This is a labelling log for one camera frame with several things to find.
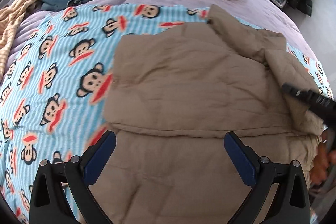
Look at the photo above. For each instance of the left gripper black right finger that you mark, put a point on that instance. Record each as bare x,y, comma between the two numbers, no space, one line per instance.
291,200

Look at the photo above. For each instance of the beige striped garment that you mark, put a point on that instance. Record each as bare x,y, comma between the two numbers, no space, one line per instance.
11,18

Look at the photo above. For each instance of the right hand orange glove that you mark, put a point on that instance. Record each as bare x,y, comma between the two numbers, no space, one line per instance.
322,161

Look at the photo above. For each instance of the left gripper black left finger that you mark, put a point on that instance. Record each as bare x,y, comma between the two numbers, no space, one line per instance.
48,201

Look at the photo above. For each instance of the monkey print blue blanket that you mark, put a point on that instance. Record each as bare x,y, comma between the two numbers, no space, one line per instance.
53,96

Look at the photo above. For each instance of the tan puffer jacket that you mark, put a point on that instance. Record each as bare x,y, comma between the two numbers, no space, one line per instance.
175,95

